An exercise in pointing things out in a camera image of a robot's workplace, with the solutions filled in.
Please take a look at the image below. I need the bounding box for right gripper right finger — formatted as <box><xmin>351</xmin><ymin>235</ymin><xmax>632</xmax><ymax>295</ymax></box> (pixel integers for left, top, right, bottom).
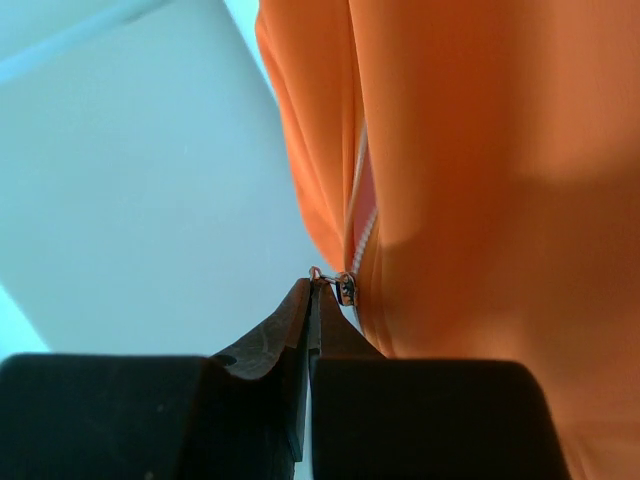
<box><xmin>309</xmin><ymin>282</ymin><xmax>569</xmax><ymax>479</ymax></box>

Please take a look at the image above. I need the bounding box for orange zip jacket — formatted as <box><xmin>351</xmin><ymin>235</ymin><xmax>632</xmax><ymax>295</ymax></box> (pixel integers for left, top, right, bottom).
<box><xmin>256</xmin><ymin>1</ymin><xmax>639</xmax><ymax>479</ymax></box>

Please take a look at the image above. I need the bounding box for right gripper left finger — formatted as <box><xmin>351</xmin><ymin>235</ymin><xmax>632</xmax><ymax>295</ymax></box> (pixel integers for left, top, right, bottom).
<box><xmin>1</xmin><ymin>279</ymin><xmax>311</xmax><ymax>479</ymax></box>

